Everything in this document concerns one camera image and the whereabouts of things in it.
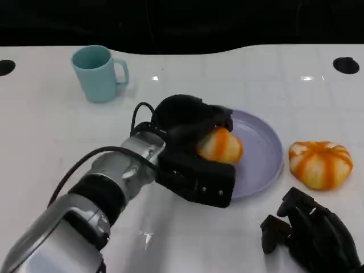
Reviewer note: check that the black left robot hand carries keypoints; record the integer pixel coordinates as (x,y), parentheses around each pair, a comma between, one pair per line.
(185,113)

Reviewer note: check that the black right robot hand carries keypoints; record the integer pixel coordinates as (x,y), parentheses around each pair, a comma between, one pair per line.
(321,239)

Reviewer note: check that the orange white toy bread roll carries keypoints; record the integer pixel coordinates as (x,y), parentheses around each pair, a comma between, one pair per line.
(320,166)
(223,146)

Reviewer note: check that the lilac plate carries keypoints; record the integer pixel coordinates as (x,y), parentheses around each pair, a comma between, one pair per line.
(258,153)

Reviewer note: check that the pale green mug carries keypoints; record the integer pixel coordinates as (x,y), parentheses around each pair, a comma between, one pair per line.
(95,78)

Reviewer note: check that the black table grommet hole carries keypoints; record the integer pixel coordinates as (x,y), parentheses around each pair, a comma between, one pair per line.
(345,65)
(6,67)

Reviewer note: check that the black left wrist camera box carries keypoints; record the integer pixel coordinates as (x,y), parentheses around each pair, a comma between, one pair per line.
(199,179)

